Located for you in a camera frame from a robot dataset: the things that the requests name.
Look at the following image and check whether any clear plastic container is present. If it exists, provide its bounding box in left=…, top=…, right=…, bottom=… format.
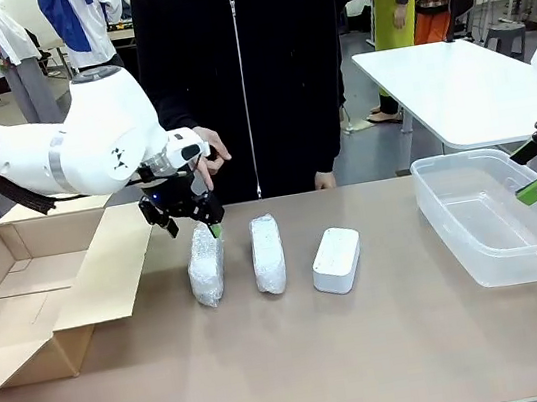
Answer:
left=408, top=140, right=537, bottom=298

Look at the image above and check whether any bubble-wrapped clock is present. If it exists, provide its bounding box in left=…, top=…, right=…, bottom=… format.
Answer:
left=245, top=212, right=292, bottom=299
left=180, top=217, right=234, bottom=310

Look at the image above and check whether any grey plastic stool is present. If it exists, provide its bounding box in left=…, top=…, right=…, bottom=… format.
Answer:
left=481, top=19, right=531, bottom=67

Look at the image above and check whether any mannequin with grey trousers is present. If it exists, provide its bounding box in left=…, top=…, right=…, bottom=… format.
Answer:
left=0, top=0, right=67, bottom=134

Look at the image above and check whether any background person yellow apron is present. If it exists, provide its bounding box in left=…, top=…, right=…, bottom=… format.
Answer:
left=349, top=0, right=442, bottom=129

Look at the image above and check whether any open cardboard box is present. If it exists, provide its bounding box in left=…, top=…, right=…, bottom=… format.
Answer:
left=0, top=185, right=177, bottom=392

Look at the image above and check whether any person in black hoodie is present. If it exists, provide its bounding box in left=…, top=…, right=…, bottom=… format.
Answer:
left=126, top=0, right=363, bottom=216

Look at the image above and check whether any white and blue jacket figure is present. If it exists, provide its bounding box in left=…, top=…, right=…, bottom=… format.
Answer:
left=37, top=0, right=133, bottom=81

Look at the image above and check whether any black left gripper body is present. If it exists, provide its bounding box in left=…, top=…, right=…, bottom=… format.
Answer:
left=135, top=164, right=228, bottom=237

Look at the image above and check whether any white side table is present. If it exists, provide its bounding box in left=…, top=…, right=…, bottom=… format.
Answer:
left=351, top=26, right=537, bottom=182

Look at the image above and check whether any black left arm cable sleeve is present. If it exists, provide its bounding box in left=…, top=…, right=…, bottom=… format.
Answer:
left=0, top=156, right=87, bottom=223

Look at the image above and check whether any person's left hand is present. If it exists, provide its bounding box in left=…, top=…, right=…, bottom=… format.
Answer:
left=313, top=168, right=339, bottom=192

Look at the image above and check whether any person's right hand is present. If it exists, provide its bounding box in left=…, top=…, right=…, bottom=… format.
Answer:
left=186, top=122, right=238, bottom=197

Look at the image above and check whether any white unwrapped clock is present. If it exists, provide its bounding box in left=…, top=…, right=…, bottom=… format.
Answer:
left=305, top=222, right=369, bottom=300

